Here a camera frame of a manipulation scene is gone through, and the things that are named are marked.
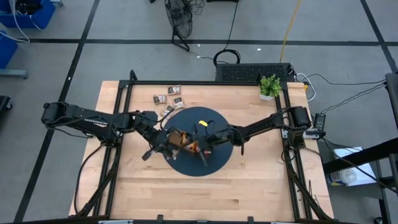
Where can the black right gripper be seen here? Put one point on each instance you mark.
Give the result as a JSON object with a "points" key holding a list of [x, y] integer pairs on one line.
{"points": [[222, 137]]}

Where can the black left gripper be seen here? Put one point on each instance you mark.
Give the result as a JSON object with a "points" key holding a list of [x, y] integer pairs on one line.
{"points": [[162, 140]]}

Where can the wooden compartment box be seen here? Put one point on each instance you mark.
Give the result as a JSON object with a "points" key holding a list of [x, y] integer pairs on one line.
{"points": [[177, 138]]}

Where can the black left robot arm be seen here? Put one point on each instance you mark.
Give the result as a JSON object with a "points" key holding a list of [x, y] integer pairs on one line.
{"points": [[87, 119]]}

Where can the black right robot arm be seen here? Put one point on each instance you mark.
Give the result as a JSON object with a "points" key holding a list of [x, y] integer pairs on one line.
{"points": [[267, 124]]}

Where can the brown tea packet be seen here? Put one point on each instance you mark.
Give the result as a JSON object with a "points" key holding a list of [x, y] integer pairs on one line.
{"points": [[174, 90], [168, 109], [179, 103], [160, 99]]}

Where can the round dark blue placemat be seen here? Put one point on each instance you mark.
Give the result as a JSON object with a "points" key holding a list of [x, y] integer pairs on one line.
{"points": [[186, 165]]}

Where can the black computer tower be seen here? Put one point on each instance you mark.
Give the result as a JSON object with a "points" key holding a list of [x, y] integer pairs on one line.
{"points": [[248, 72]]}

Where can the green plant in white pot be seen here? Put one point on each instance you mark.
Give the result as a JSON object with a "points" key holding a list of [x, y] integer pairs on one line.
{"points": [[270, 86]]}

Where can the black power adapter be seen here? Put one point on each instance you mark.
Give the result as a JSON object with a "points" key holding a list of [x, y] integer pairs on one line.
{"points": [[319, 123]]}

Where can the black floor fan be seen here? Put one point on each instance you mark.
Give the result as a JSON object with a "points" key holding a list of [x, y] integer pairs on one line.
{"points": [[178, 17]]}

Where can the black chair caster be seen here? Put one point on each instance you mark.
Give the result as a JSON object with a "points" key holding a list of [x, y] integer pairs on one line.
{"points": [[3, 104]]}

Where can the blue plastic bin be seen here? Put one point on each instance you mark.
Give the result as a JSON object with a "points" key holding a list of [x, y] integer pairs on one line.
{"points": [[6, 49], [43, 18]]}

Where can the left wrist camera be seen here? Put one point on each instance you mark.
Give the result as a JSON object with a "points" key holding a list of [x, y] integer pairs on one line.
{"points": [[149, 154]]}

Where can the black desk frame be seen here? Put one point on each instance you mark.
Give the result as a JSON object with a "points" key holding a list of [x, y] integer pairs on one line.
{"points": [[392, 93]]}

